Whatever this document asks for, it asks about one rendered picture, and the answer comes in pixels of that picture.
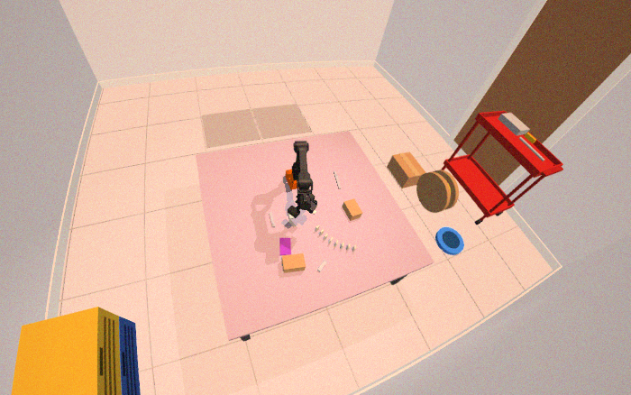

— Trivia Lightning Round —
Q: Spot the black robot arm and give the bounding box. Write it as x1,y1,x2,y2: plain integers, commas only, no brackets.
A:
291,141,317,214

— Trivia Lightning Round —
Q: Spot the magenta flat block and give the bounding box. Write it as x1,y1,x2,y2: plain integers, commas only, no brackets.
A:
279,238,291,255

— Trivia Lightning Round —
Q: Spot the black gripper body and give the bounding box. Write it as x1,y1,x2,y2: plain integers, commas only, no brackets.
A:
287,194,315,217

